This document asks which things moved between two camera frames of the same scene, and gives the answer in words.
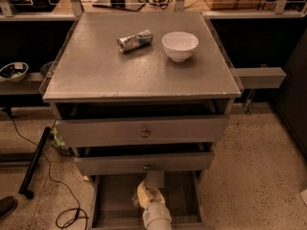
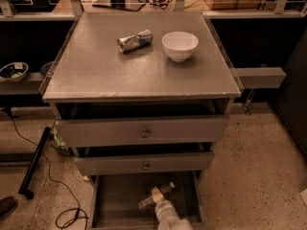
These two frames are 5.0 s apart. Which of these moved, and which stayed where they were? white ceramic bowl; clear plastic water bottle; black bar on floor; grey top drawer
Moved: clear plastic water bottle
Stayed: grey top drawer; black bar on floor; white ceramic bowl
